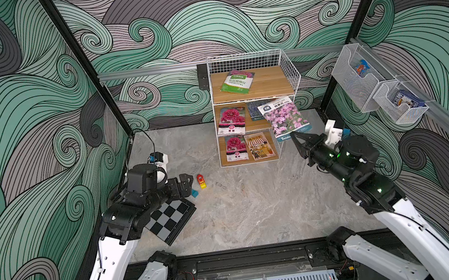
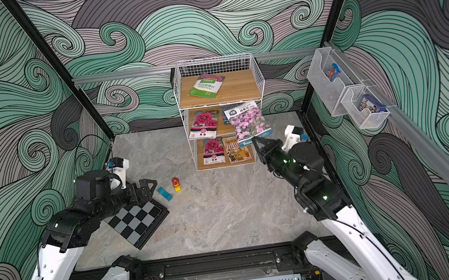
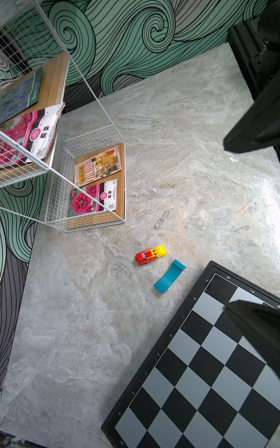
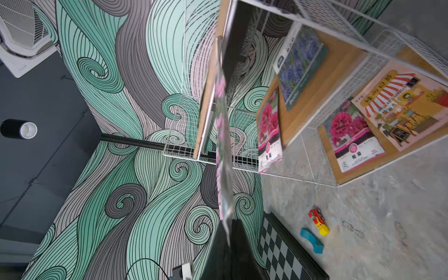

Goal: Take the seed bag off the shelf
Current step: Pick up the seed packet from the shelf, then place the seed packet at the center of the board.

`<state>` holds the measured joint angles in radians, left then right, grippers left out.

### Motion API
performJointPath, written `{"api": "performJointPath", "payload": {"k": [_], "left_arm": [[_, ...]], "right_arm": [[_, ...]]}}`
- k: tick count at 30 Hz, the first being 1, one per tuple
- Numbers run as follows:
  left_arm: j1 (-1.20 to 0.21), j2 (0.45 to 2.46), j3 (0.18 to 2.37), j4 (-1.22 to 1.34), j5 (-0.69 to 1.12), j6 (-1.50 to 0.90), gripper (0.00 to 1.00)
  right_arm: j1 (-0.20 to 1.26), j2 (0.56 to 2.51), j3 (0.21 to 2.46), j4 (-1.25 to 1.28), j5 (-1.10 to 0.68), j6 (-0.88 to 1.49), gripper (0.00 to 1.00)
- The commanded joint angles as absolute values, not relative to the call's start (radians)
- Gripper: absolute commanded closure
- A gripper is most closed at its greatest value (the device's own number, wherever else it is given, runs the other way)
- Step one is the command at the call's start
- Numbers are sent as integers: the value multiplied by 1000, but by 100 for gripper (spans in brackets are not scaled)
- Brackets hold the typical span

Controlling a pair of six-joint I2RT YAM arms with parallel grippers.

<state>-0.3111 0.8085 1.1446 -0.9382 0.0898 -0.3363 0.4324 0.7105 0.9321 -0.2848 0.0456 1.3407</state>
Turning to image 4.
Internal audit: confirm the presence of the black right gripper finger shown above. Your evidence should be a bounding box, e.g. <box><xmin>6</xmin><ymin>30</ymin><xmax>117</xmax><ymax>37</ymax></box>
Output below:
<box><xmin>200</xmin><ymin>219</ymin><xmax>267</xmax><ymax>280</ymax></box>

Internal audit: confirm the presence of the purple flower seed bag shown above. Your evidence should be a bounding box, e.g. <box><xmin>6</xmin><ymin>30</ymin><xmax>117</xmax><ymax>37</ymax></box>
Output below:
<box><xmin>213</xmin><ymin>36</ymin><xmax>234</xmax><ymax>244</ymax></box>

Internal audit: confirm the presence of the pink flower seed bag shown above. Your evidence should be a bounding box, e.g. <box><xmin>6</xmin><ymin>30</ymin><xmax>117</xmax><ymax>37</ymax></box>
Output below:
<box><xmin>323</xmin><ymin>99</ymin><xmax>385</xmax><ymax>173</ymax></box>
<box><xmin>256</xmin><ymin>87</ymin><xmax>283</xmax><ymax>173</ymax></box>

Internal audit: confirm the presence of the lavender blue seed bag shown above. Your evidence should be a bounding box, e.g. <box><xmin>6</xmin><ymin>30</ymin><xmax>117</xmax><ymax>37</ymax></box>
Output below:
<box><xmin>273</xmin><ymin>22</ymin><xmax>329</xmax><ymax>111</ymax></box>

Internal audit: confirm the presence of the illustrated shop seed bag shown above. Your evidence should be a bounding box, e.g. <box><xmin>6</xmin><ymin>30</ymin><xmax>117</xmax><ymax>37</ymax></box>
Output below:
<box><xmin>352</xmin><ymin>61</ymin><xmax>448</xmax><ymax>151</ymax></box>

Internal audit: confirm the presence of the black white checker board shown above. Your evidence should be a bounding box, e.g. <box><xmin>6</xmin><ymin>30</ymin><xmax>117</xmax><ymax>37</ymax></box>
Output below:
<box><xmin>256</xmin><ymin>213</ymin><xmax>330</xmax><ymax>280</ymax></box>

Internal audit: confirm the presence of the teal toy block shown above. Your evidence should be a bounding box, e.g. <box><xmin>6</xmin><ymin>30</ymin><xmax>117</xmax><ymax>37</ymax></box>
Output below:
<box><xmin>301</xmin><ymin>227</ymin><xmax>324</xmax><ymax>254</ymax></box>

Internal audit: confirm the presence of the red yellow toy car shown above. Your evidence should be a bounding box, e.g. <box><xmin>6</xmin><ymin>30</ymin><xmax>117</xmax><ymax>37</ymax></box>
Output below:
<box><xmin>308</xmin><ymin>208</ymin><xmax>330</xmax><ymax>237</ymax></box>

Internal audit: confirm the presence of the black corner frame post left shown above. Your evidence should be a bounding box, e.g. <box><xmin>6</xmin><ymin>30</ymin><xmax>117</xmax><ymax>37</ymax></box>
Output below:
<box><xmin>100</xmin><ymin>133</ymin><xmax>218</xmax><ymax>160</ymax></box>

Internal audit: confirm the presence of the white wire shelf rack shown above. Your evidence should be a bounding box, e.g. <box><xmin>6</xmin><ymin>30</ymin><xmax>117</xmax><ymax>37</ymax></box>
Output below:
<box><xmin>162</xmin><ymin>0</ymin><xmax>448</xmax><ymax>188</ymax></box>

